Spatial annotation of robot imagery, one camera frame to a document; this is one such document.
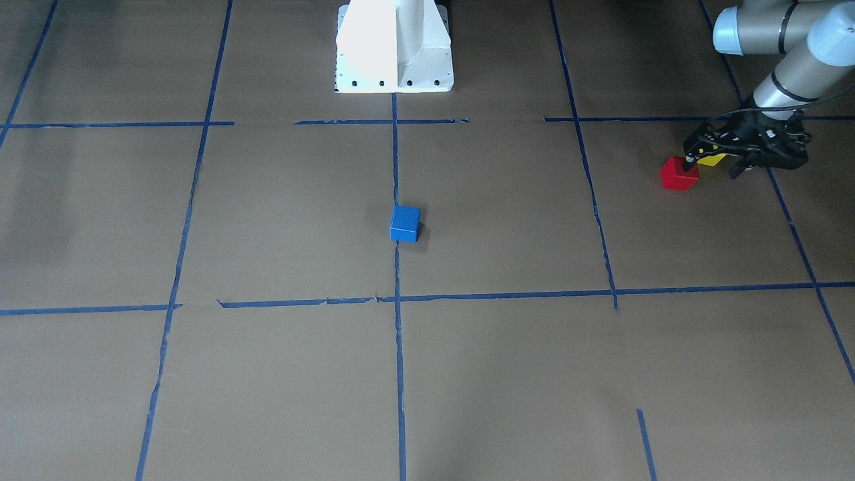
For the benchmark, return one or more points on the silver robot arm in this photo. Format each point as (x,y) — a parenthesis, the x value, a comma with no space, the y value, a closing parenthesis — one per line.
(816,42)

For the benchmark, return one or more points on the blue cube block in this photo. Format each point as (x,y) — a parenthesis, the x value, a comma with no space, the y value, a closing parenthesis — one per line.
(404,224)

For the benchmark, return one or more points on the white pedestal column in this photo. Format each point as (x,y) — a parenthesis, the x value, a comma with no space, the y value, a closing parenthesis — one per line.
(386,47)

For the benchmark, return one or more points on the red cube block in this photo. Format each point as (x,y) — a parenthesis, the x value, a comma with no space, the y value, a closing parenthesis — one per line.
(674,175)

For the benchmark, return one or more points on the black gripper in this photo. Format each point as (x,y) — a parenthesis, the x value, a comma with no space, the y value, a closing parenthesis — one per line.
(753,127)

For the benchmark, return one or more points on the yellow cube block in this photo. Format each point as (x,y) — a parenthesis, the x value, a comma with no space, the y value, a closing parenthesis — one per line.
(712,160)

